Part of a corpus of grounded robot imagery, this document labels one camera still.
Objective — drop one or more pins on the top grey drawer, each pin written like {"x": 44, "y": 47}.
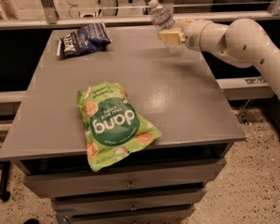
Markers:
{"x": 135, "y": 177}

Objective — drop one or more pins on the grey drawer cabinet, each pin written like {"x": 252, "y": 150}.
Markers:
{"x": 175, "y": 92}

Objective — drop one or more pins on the green dang chip bag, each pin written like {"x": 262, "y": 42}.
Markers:
{"x": 113, "y": 128}

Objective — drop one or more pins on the clear plastic water bottle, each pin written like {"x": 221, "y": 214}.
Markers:
{"x": 162, "y": 19}

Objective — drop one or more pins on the blue chip bag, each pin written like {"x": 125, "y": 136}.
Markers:
{"x": 85, "y": 40}

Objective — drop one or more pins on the middle grey drawer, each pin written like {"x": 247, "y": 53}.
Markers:
{"x": 128, "y": 202}

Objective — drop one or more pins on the metal railing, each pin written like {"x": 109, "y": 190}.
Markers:
{"x": 73, "y": 13}

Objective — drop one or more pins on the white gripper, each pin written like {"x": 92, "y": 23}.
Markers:
{"x": 192, "y": 34}

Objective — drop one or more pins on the grey drawer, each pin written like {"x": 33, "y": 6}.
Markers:
{"x": 136, "y": 217}
{"x": 135, "y": 177}
{"x": 128, "y": 202}

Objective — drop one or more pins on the black stand leg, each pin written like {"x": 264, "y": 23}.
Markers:
{"x": 4, "y": 193}

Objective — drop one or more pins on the bottom grey drawer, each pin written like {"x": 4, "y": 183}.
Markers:
{"x": 136, "y": 217}

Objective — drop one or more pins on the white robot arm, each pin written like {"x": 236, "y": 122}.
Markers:
{"x": 243, "y": 43}

